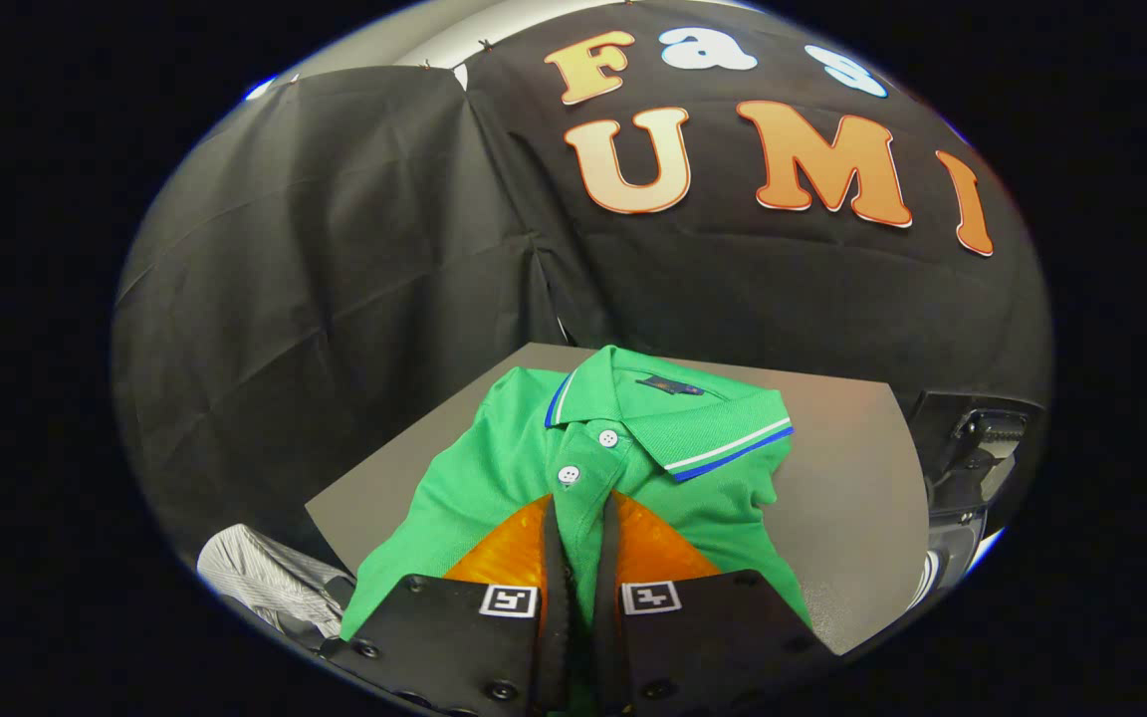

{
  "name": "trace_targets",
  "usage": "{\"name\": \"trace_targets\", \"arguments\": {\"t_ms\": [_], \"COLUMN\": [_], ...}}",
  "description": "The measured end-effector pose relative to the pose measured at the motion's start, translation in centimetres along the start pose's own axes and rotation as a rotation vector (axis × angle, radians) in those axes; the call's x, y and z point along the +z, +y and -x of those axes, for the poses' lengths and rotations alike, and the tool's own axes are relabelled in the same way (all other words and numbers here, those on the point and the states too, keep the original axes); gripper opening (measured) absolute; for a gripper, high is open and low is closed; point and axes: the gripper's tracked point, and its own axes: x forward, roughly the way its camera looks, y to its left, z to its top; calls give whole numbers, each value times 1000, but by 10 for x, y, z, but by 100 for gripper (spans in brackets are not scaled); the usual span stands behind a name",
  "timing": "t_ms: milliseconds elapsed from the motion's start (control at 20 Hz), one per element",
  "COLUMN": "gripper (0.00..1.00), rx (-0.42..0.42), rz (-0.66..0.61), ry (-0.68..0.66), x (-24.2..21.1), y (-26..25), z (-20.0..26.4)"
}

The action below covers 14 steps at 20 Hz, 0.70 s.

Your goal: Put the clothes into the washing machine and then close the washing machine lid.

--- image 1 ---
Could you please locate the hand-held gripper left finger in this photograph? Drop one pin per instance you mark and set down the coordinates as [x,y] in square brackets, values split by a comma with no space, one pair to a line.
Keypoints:
[556,617]

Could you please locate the green polo shirt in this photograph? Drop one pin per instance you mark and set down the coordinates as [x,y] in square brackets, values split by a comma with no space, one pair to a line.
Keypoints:
[494,448]

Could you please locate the row of black cloth clips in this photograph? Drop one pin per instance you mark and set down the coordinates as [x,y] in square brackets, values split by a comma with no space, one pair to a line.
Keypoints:
[482,43]

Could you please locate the ceiling strip light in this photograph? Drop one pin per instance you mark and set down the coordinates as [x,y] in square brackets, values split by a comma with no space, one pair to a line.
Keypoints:
[258,88]

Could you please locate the grey box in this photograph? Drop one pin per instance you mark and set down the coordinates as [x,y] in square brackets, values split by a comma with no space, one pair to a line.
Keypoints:
[852,478]

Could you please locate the dark washing machine lid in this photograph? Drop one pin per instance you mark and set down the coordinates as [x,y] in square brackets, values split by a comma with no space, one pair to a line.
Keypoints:
[992,438]

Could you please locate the striped white cloth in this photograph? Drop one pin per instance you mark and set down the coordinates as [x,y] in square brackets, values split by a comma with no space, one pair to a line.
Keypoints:
[255,578]

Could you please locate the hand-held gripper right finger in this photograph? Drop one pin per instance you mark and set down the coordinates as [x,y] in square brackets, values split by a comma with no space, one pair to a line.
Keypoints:
[608,617]

